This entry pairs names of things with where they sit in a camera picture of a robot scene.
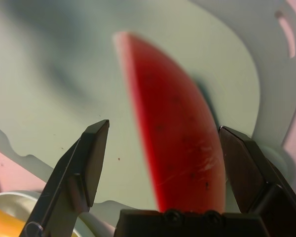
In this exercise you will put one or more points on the mint green plate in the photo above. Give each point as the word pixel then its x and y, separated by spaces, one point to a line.
pixel 14 198

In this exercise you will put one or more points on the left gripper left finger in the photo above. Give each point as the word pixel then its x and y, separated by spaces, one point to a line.
pixel 71 172

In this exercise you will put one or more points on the yellow banana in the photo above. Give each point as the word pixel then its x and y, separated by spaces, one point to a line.
pixel 2 222

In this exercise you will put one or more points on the red watermelon slice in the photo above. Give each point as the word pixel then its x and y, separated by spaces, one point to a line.
pixel 172 123

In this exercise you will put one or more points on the green cutting board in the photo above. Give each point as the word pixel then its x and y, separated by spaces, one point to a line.
pixel 51 86

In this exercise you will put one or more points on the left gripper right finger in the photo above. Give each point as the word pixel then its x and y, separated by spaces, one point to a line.
pixel 246 168

